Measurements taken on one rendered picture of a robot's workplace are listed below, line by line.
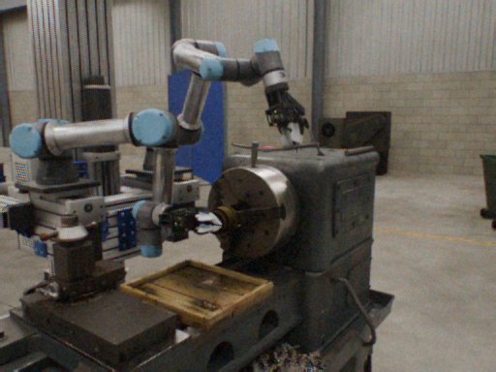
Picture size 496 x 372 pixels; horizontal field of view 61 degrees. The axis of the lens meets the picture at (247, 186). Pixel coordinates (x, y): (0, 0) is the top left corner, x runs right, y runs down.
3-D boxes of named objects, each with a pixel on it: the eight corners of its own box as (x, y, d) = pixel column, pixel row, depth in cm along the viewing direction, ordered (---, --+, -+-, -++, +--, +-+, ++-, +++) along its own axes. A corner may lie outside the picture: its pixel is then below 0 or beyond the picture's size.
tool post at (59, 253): (81, 268, 109) (78, 231, 107) (99, 274, 105) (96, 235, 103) (53, 277, 103) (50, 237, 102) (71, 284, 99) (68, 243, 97)
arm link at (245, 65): (225, 66, 144) (239, 51, 134) (254, 67, 149) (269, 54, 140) (229, 88, 143) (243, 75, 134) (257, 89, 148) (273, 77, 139)
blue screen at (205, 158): (154, 173, 1019) (150, 74, 980) (187, 172, 1048) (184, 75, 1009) (201, 208, 642) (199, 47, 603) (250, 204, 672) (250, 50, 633)
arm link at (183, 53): (160, 35, 167) (210, 50, 128) (186, 37, 172) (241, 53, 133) (159, 65, 171) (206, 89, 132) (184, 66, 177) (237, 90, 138)
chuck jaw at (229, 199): (237, 207, 148) (221, 180, 151) (246, 201, 145) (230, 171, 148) (217, 214, 139) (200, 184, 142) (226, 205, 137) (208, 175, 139)
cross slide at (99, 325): (72, 287, 121) (71, 272, 120) (177, 332, 96) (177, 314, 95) (11, 308, 108) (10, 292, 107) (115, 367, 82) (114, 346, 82)
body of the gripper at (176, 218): (184, 236, 129) (158, 231, 136) (203, 231, 136) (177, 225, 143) (184, 212, 128) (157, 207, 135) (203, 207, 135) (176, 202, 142)
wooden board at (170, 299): (189, 268, 152) (189, 258, 151) (273, 294, 131) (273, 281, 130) (119, 297, 128) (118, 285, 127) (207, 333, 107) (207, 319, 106)
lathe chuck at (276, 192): (220, 238, 163) (226, 158, 156) (290, 263, 145) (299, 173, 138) (203, 244, 156) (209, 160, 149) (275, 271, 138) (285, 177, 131)
